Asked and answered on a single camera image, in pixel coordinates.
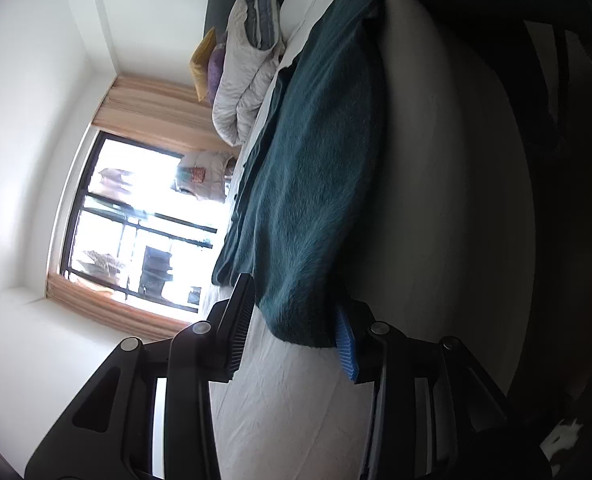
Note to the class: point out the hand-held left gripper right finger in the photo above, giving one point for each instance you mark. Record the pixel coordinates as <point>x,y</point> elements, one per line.
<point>347,352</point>

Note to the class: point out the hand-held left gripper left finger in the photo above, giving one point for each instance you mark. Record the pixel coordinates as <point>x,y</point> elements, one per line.
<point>240,335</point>

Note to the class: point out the dark green sweater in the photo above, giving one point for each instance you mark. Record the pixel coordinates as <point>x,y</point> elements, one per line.
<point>316,185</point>

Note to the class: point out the small dark hanging garment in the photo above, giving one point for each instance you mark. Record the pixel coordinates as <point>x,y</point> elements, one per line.
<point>194,295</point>

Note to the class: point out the dark hanging shorts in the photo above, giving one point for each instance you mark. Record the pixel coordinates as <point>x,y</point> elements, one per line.
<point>157,267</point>

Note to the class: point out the beige curtain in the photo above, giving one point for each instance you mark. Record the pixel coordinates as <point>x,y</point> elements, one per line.
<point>151,110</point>
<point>101,305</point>

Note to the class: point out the round bed with white sheet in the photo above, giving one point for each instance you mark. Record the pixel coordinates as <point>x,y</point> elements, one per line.
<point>435,210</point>

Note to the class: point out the white padded vest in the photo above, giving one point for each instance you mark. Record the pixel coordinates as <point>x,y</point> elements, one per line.
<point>206,170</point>

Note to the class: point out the balcony glass door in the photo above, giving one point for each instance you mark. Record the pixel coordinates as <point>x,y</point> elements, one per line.
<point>126,210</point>

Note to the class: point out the folded grey duvet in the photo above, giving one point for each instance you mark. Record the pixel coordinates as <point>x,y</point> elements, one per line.
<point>236,85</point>

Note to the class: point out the purple pillow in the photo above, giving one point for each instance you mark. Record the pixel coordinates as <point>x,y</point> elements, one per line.
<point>217,72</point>

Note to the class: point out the yellow pillow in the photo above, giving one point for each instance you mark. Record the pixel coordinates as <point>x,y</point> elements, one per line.
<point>201,60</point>

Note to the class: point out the white flat pillow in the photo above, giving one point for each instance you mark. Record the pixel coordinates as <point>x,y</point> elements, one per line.
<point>306,5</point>

